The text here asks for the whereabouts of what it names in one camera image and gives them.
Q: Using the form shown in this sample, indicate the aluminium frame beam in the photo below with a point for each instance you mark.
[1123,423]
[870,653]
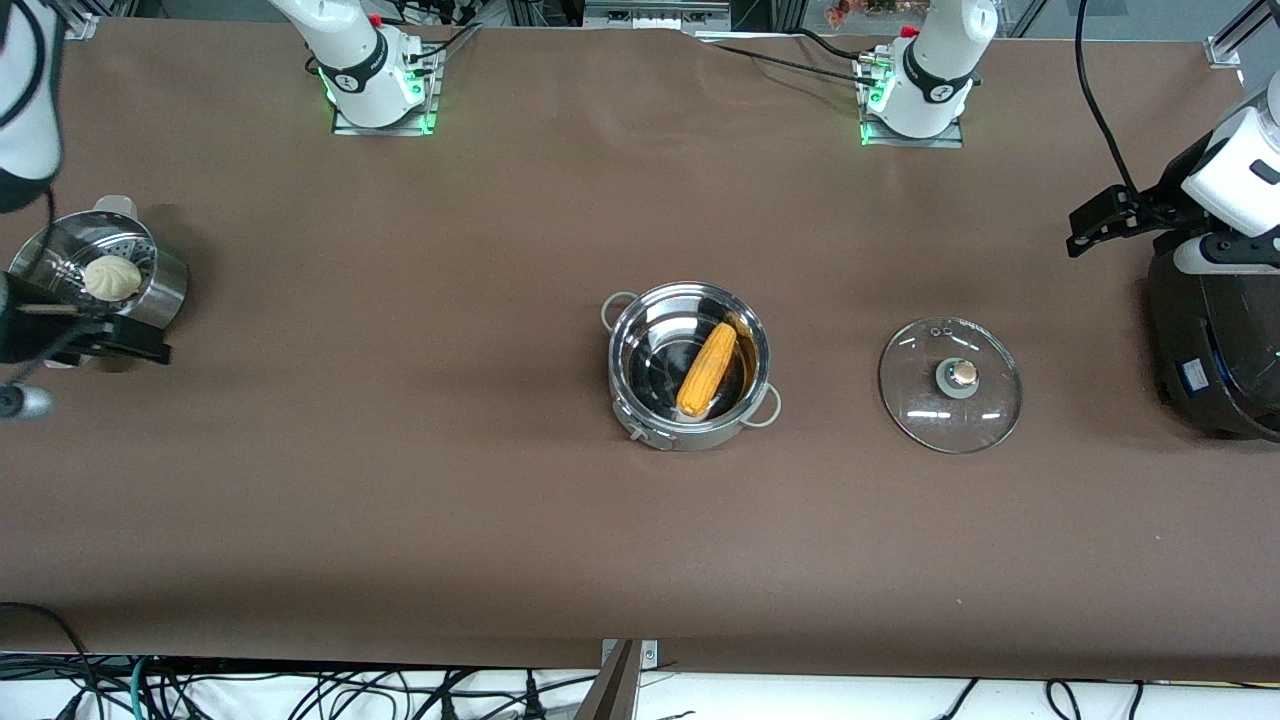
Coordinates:
[655,12]

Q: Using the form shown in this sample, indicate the glass pot lid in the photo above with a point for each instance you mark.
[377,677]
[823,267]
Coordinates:
[920,400]

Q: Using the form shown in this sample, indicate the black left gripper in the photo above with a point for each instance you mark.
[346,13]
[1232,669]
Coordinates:
[1160,207]

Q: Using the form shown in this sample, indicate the steel steamer pot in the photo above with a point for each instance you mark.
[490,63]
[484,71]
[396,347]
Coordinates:
[160,290]

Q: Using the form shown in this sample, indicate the yellow corn cob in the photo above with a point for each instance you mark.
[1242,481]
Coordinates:
[706,372]

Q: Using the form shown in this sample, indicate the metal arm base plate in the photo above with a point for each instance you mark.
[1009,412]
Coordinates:
[950,141]
[350,128]

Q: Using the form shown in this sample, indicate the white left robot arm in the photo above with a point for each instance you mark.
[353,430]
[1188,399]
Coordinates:
[930,80]

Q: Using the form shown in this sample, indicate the black rice cooker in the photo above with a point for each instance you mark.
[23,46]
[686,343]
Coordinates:
[1220,340]

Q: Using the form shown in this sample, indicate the metal corner bracket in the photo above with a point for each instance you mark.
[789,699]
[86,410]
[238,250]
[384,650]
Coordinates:
[82,27]
[1225,52]

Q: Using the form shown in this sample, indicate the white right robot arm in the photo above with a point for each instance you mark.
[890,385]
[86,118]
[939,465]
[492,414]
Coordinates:
[355,70]

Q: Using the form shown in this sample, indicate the white steamed bun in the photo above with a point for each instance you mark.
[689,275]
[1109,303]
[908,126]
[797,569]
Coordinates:
[112,278]

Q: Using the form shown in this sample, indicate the brown table cover sheet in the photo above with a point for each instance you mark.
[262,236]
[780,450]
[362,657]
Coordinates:
[640,550]

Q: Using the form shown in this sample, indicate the metal bracket with grey bar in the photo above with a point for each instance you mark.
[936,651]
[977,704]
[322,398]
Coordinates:
[620,685]

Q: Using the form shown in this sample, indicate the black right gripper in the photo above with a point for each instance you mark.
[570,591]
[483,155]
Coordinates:
[30,335]

